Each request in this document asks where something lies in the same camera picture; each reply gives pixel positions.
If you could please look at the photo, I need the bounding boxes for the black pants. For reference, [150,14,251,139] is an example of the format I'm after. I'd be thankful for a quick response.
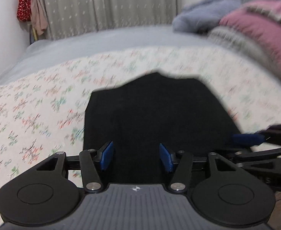
[83,73,241,185]

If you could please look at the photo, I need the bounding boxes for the floral white bed sheet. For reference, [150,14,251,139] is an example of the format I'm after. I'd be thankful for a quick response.
[0,45,281,230]

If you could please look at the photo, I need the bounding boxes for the grey folded quilt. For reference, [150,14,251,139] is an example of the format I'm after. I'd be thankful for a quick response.
[207,26,281,81]

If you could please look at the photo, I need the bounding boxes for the pink velvet pillow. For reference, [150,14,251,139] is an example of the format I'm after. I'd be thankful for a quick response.
[219,0,281,73]

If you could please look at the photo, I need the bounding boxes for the blue-grey crumpled blanket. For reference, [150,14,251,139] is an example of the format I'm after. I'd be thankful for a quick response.
[172,0,242,34]

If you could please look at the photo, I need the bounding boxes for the grey star-patterned curtain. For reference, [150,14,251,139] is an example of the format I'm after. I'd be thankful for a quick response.
[39,0,182,40]

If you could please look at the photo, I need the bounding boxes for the red patterned hanging cloth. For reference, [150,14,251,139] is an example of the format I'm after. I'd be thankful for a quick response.
[16,0,31,22]

